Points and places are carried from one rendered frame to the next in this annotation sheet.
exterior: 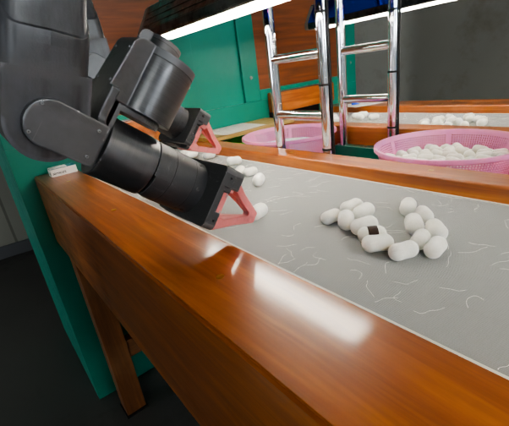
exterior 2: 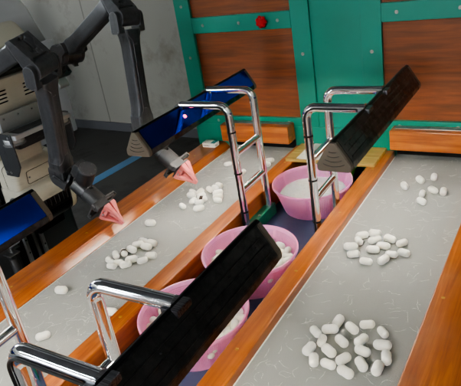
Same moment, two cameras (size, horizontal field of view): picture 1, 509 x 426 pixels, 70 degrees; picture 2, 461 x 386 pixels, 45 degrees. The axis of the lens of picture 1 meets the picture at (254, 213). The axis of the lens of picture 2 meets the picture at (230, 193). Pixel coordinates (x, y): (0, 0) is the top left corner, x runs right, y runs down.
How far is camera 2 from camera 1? 173 cm
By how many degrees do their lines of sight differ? 64
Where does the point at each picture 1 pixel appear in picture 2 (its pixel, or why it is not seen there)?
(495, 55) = not seen: outside the picture
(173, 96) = (82, 180)
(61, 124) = (57, 181)
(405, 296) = (86, 266)
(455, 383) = (43, 269)
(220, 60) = not seen: hidden behind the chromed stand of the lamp
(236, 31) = (362, 66)
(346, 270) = (103, 254)
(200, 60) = (324, 86)
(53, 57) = (54, 168)
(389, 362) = (49, 263)
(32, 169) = (206, 135)
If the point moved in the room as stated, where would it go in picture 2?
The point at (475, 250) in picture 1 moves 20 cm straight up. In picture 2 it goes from (115, 275) to (96, 212)
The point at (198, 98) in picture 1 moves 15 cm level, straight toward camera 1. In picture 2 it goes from (315, 116) to (282, 128)
